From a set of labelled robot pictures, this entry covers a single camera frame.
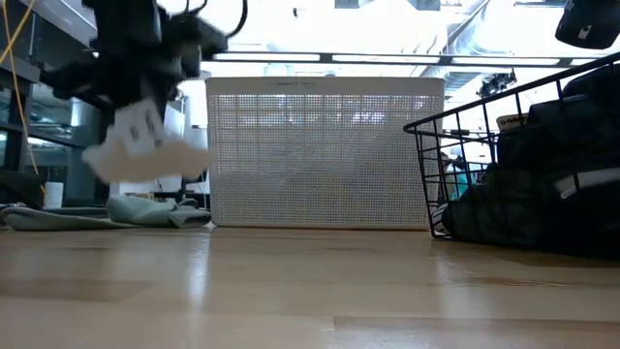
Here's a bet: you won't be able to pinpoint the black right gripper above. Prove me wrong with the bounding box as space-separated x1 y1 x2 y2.
554 0 620 50

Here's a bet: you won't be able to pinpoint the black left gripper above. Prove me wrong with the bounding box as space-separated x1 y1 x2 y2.
41 46 179 125

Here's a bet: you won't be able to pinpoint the white cloth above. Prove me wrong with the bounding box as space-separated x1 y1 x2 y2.
80 98 218 185

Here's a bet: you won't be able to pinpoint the black cloth with grey print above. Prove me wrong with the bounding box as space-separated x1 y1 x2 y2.
494 65 620 261

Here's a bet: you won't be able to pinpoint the grey and black shorts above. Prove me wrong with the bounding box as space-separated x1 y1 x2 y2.
432 163 563 246

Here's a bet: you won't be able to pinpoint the sage green cloth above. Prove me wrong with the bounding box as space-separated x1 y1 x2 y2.
0 194 213 232

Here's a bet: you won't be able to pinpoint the white paper roll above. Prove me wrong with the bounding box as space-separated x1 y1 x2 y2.
44 181 65 209

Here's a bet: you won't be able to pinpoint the ceiling light bar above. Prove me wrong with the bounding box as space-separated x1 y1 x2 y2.
212 49 600 68

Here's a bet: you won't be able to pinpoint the white perforated plastic basket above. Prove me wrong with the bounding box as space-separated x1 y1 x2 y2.
204 76 446 231

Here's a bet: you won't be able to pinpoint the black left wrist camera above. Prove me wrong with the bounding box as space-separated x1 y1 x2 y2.
164 14 230 79

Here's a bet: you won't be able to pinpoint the black ceiling camera cluster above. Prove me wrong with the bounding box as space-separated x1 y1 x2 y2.
477 70 518 100

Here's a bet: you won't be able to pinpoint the yellow power cable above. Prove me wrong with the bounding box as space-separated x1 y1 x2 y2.
0 0 47 195

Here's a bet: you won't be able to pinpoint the black wire basket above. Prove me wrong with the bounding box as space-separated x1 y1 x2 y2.
402 50 620 258

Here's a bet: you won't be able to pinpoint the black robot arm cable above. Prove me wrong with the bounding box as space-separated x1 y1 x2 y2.
181 0 249 40

